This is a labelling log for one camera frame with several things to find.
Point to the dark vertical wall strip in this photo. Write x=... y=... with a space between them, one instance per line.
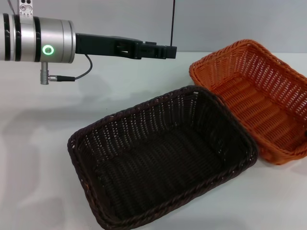
x=173 y=21

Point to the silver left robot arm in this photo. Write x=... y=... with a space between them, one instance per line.
x=26 y=38

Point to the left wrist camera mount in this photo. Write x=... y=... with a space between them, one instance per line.
x=26 y=8

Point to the dark brown wicker basket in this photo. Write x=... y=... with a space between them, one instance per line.
x=163 y=155

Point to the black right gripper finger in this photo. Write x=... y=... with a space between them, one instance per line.
x=305 y=133

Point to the orange wicker basket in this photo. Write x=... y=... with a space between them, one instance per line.
x=259 y=95

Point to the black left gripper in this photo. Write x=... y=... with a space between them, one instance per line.
x=100 y=45

